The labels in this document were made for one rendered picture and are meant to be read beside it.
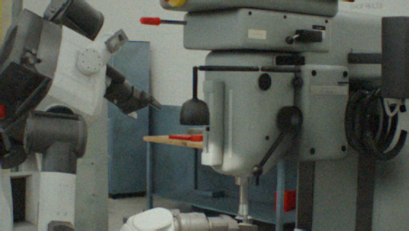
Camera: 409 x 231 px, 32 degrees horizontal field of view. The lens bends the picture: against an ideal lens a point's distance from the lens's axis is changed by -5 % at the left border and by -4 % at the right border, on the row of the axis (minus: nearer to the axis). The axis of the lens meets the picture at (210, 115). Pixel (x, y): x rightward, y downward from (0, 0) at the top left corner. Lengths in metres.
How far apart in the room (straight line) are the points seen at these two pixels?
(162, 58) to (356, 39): 7.40
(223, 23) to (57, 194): 0.58
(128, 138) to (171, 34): 1.41
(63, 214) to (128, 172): 7.56
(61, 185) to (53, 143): 0.10
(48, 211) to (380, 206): 0.95
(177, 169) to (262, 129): 7.35
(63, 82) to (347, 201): 0.90
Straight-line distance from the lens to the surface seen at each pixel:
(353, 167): 2.15
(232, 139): 1.82
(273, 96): 1.85
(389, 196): 2.12
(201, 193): 8.17
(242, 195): 1.93
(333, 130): 1.99
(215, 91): 1.82
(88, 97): 1.87
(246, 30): 1.76
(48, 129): 1.76
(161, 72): 9.40
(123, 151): 9.23
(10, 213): 2.14
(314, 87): 1.92
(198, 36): 1.87
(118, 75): 2.31
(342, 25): 2.03
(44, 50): 1.88
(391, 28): 1.85
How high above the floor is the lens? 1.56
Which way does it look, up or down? 3 degrees down
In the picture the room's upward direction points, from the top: 1 degrees clockwise
